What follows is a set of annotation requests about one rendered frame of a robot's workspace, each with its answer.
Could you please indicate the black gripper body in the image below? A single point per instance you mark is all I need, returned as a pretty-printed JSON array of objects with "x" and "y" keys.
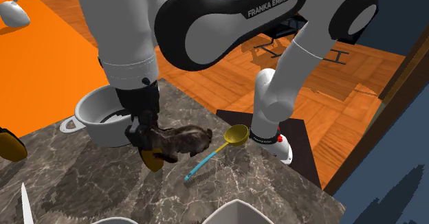
[{"x": 137, "y": 97}]

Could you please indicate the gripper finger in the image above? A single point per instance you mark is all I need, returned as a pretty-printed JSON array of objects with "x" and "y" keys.
[
  {"x": 135, "y": 134},
  {"x": 153, "y": 119}
]

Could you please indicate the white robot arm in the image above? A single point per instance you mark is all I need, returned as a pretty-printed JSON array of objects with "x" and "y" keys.
[{"x": 127, "y": 32}]

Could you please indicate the brown furry animal toy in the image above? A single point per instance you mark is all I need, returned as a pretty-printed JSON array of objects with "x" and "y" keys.
[{"x": 184, "y": 141}]

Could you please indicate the white round bowl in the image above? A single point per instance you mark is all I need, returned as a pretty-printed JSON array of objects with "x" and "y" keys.
[{"x": 114, "y": 220}]

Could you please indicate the orange rug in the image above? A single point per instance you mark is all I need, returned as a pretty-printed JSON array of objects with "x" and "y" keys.
[{"x": 43, "y": 72}]

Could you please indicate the yellow and black object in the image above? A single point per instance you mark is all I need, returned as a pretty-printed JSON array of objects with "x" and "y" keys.
[{"x": 11, "y": 146}]

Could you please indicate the white square bowl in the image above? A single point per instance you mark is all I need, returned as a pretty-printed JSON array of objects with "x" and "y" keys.
[{"x": 236, "y": 213}]

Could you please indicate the white pointed blade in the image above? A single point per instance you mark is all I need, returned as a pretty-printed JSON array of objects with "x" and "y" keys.
[{"x": 26, "y": 206}]

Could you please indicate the white rounded object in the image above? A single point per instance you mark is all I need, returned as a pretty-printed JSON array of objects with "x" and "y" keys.
[{"x": 12, "y": 14}]

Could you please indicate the dark robot stand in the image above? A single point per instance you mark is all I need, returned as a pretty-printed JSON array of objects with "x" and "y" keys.
[{"x": 301, "y": 143}]

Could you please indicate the brown door frame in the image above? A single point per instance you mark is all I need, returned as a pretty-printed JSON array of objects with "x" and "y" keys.
[{"x": 378, "y": 122}]

